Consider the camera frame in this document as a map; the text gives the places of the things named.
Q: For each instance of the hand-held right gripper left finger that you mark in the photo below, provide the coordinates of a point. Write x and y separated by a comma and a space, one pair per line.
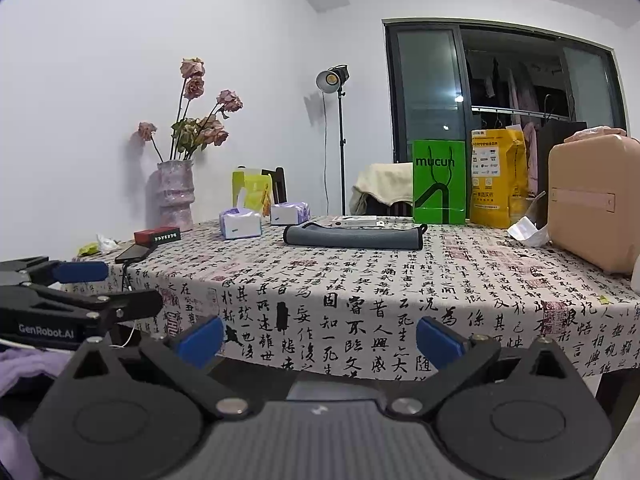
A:
202, 342

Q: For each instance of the dark wooden chair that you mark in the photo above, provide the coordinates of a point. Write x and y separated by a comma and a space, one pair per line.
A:
279, 182

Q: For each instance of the clear plastic container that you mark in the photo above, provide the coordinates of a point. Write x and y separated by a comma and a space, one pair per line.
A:
530, 207

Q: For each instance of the black phone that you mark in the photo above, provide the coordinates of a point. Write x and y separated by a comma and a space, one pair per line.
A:
132, 252

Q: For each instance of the purple garment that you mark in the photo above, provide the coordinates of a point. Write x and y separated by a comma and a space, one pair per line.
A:
22, 370

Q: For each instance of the black bag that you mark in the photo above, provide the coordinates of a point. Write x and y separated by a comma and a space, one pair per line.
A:
557, 145

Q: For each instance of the red box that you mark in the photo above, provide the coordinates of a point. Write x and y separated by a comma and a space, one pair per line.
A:
156, 236

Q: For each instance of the white plastic packet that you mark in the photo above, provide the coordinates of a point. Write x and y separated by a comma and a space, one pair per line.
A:
527, 232

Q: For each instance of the flat white box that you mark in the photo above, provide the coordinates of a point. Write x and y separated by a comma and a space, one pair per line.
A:
355, 220

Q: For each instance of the yellow printed paper bag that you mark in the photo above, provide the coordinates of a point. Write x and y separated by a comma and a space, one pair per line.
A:
497, 175

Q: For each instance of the cream cloth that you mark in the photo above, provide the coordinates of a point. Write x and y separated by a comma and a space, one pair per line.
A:
382, 182

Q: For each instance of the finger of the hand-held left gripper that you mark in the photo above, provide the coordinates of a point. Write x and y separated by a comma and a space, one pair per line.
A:
135, 304
82, 271

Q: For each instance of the yellow-green bag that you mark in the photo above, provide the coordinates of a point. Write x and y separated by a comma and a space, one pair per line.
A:
252, 185

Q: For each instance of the calligraphy printed tablecloth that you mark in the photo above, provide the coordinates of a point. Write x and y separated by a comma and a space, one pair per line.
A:
350, 280

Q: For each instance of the grey pencil case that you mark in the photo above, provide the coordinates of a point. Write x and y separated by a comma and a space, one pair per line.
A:
350, 236

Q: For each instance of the black floor lamp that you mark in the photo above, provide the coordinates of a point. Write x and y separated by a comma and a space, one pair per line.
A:
341, 135

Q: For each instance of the hanging clothes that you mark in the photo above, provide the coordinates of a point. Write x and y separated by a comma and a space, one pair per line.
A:
520, 95

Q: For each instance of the dried pink rose bouquet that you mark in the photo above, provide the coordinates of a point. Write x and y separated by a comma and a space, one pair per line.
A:
200, 130

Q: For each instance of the pink mottled ceramic vase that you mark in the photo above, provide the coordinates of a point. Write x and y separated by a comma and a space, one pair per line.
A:
175, 200

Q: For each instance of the dark framed sliding glass door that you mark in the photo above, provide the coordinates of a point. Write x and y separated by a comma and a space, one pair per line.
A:
425, 85

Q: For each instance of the yellow-green wrapper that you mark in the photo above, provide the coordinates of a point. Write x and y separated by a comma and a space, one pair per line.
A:
89, 248

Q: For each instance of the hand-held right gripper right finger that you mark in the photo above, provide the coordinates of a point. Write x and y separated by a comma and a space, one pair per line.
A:
439, 341

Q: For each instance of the pink cloth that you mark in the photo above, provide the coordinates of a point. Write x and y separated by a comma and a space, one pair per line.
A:
595, 133

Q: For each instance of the purple white tissue pack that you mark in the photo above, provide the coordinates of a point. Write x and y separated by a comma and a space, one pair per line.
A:
240, 225
289, 213

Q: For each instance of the green paper bag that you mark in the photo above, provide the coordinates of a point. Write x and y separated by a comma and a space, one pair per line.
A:
440, 185

